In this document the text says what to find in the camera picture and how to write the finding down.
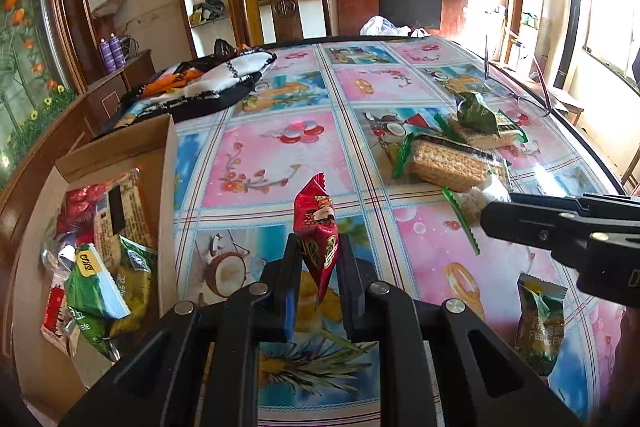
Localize white plastic bag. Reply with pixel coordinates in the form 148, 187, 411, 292
360, 16, 412, 38

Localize orange-ended rice cracker bar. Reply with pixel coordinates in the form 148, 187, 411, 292
92, 169, 158, 268

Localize green-ended wafer packet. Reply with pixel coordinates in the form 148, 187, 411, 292
435, 109, 530, 150
442, 172, 513, 255
392, 133, 511, 192

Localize black cabinet panel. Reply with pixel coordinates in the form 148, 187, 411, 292
378, 0, 443, 30

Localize green pea snack packet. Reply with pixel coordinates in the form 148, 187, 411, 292
107, 234, 158, 338
64, 244, 132, 320
70, 307, 120, 362
515, 273, 568, 378

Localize red triangular snack pouch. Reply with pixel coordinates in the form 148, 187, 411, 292
292, 173, 341, 310

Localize green triangular snack pouch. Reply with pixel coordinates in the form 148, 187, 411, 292
454, 91, 501, 138

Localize brown wooden cabinet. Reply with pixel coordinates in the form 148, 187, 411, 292
0, 49, 156, 228

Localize red foil snack packet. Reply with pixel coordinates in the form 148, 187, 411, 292
55, 186, 108, 238

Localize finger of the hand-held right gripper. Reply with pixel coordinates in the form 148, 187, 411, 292
480, 201, 609, 258
507, 192, 640, 215

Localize dark bag on shelf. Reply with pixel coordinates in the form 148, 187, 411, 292
192, 0, 228, 25

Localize black-rimmed round table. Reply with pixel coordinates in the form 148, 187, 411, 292
190, 34, 640, 208

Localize dark wooden chair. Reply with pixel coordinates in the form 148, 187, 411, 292
227, 0, 335, 45

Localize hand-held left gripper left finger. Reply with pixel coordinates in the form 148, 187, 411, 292
60, 234, 304, 427

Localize black orange printed cloth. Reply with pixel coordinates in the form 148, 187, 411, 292
102, 39, 277, 128

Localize bamboo flower mural panel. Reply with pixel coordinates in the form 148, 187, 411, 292
0, 0, 76, 168

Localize black leaning board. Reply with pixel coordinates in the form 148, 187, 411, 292
552, 0, 583, 90

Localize red white candy packet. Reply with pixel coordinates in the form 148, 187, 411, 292
41, 284, 76, 358

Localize purple-framed eyeglasses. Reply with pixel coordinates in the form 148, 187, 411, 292
482, 34, 556, 118

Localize small wooden stool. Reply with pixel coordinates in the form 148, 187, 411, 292
542, 87, 586, 125

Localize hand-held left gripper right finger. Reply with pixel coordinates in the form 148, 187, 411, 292
335, 232, 583, 427

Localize cardboard box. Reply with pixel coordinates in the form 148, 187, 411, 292
12, 114, 178, 408

